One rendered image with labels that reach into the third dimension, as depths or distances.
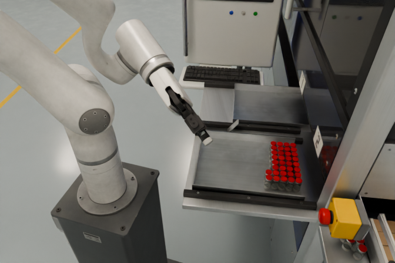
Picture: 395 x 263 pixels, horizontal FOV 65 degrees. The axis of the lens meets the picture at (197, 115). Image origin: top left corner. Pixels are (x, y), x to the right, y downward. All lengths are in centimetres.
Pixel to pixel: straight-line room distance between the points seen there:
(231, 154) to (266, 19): 81
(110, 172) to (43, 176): 153
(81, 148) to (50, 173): 158
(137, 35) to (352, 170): 61
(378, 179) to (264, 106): 62
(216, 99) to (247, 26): 48
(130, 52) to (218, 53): 101
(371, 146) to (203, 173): 52
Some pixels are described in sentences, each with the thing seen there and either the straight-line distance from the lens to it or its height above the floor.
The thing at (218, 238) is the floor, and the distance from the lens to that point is 194.
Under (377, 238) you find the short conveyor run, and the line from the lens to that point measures 98.
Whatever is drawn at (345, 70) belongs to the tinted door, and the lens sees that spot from 89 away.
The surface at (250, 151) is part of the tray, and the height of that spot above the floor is 88.
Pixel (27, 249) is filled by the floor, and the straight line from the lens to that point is 213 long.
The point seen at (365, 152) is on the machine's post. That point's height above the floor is 117.
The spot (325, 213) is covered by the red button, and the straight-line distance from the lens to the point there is 86.
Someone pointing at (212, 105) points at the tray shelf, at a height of 88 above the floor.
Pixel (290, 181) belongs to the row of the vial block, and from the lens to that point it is 101.
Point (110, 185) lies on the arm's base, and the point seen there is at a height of 95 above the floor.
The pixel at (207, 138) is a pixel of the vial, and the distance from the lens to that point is 70.
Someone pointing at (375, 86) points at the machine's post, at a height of 134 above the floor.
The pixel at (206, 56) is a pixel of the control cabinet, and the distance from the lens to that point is 176.
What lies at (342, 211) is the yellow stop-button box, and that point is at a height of 103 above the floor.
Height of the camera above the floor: 168
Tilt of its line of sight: 38 degrees down
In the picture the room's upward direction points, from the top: straight up
